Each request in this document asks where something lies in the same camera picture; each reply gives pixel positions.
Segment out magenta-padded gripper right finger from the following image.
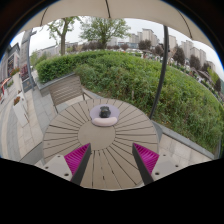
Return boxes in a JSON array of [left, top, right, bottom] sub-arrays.
[[131, 142, 184, 186]]

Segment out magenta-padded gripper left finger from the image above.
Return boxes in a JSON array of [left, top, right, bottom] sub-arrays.
[[41, 142, 92, 186]]

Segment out black computer mouse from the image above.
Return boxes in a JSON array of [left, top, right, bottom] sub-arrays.
[[98, 105, 112, 119]]

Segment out lilac mouse pad with wrist rest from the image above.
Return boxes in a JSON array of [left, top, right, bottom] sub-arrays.
[[89, 103, 120, 128]]

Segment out white planter box with flowers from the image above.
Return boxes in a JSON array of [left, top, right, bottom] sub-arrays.
[[12, 95, 30, 128]]

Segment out grey slatted outdoor chair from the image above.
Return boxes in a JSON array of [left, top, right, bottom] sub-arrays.
[[48, 73, 93, 114]]

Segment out dark curved parasol pole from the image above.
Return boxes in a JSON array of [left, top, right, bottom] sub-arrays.
[[148, 24, 170, 120]]

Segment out tall white planter with flowers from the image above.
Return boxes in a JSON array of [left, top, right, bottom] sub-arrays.
[[9, 67, 22, 88]]

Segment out tall grey sign pillar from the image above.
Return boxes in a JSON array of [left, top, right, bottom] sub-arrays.
[[19, 29, 38, 93]]

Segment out dark shopfront building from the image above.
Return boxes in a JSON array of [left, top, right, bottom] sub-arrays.
[[0, 42, 22, 98]]

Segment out distant apartment buildings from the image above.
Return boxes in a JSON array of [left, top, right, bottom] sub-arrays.
[[128, 28, 218, 73]]

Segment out sparse-leaved tree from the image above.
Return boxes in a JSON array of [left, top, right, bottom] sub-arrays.
[[46, 16, 82, 56]]

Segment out bushy green tree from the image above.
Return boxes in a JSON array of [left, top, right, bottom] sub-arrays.
[[79, 16, 123, 50]]

